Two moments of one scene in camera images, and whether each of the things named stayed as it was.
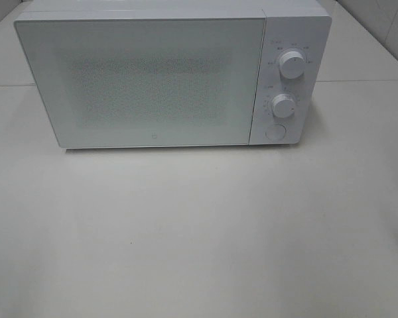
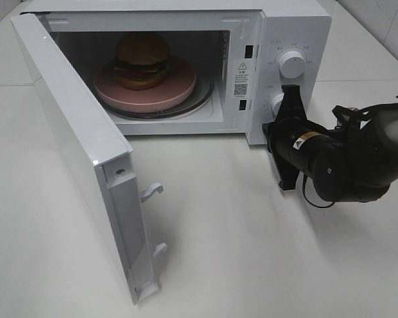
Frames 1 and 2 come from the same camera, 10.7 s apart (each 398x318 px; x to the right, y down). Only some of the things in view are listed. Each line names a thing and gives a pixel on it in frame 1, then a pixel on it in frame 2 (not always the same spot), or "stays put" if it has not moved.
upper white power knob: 292,65 stays put
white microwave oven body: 129,73 stays put
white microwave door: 149,82 → 101,162
